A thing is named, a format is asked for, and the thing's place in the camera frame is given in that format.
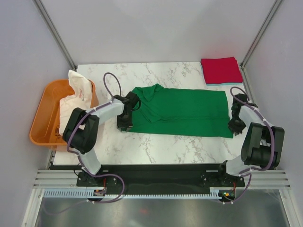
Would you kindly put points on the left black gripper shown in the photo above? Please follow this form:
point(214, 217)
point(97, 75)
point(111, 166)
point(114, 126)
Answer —
point(127, 125)

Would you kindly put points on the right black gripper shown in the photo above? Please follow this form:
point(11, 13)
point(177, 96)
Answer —
point(234, 128)

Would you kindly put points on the green t shirt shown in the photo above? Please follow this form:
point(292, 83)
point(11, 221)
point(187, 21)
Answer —
point(186, 112)

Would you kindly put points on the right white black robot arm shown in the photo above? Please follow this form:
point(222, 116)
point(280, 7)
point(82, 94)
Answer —
point(263, 143)

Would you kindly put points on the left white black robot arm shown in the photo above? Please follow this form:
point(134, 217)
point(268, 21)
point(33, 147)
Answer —
point(82, 127)

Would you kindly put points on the folded light blue t shirt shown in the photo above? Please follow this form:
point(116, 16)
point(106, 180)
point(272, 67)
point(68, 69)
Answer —
point(222, 84)

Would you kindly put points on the white crumpled t shirt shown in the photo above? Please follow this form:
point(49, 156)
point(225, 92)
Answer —
point(81, 98)

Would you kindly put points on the folded red t shirt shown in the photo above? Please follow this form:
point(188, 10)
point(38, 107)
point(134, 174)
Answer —
point(222, 70)

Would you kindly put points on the orange plastic basket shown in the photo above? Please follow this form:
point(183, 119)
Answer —
point(45, 127)

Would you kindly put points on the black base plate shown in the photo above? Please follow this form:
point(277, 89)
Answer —
point(111, 170)

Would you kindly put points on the aluminium frame rail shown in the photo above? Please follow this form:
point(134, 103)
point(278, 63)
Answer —
point(273, 179)

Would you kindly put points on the white slotted cable duct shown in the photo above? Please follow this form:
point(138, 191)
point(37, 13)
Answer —
point(90, 193)

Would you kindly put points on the right aluminium corner post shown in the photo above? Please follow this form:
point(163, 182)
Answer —
point(266, 23)

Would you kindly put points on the aluminium corner post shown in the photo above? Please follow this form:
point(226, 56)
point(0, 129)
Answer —
point(54, 32)
point(266, 23)

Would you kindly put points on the left aluminium corner post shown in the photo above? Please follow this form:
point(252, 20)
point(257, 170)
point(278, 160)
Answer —
point(54, 32)

